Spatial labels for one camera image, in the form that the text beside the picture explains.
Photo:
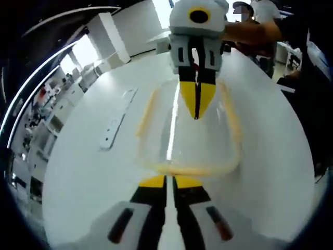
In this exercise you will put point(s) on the thin ceiling strip light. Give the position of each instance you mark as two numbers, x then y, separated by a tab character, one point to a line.
28	109

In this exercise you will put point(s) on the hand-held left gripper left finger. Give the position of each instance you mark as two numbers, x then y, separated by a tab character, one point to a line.
135	216

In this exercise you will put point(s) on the row of white desks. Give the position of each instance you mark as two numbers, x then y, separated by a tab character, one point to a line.
59	109

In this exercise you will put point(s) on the white flat strip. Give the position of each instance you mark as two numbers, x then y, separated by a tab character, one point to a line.
117	122

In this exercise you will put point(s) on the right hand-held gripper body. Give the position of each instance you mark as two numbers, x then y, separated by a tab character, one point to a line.
182	23

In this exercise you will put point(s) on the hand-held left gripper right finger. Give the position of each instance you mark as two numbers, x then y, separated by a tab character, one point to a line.
197	213

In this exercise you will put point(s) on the long ceiling strip light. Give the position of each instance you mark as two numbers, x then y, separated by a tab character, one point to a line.
31	86

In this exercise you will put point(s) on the clear storage box yellow latches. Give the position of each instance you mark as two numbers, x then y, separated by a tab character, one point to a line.
192	145

